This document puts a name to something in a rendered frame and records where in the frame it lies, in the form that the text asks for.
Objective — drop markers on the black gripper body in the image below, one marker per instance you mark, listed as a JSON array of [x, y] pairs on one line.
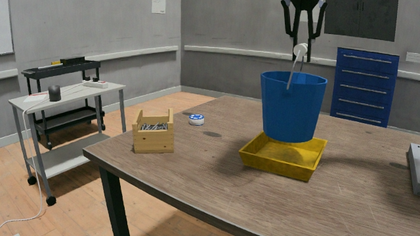
[[303, 4]]

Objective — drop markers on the yellow shallow tray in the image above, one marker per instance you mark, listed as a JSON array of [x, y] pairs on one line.
[[296, 160]]

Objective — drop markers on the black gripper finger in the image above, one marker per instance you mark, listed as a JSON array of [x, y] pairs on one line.
[[293, 34], [312, 36]]

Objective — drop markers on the blue bucket with white handle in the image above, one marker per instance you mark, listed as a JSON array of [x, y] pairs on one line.
[[290, 110]]

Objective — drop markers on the wooden crate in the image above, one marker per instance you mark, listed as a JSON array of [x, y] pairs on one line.
[[157, 140]]

